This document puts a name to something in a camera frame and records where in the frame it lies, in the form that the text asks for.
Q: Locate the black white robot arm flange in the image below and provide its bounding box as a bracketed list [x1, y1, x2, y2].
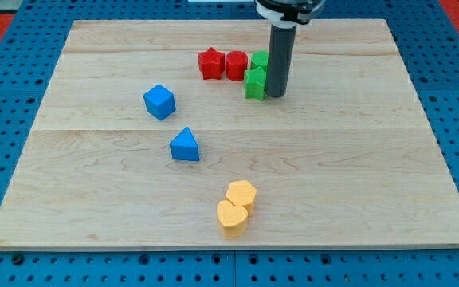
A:
[255, 0, 326, 29]

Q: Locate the blue triangle block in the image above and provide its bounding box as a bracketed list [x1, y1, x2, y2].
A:
[170, 127, 200, 161]

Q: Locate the blue cube block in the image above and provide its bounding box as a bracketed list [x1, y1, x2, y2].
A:
[143, 85, 176, 120]

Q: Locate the yellow hexagon block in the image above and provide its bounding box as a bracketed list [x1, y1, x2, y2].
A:
[226, 179, 257, 215]

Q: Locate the green star block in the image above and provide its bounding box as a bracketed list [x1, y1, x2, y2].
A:
[244, 67, 266, 100]

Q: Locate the yellow heart block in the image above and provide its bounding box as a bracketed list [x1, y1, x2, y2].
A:
[217, 199, 249, 238]

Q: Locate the red cylinder block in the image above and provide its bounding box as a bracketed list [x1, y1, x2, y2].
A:
[226, 50, 248, 81]

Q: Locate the red star block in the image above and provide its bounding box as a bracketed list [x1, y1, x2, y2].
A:
[198, 47, 226, 80]

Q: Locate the green cylinder block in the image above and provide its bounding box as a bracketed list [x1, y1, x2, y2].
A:
[250, 50, 269, 72]

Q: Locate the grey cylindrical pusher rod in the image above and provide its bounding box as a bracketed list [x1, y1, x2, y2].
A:
[265, 26, 296, 98]

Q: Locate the light wooden board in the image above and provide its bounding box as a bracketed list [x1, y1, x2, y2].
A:
[0, 19, 459, 251]

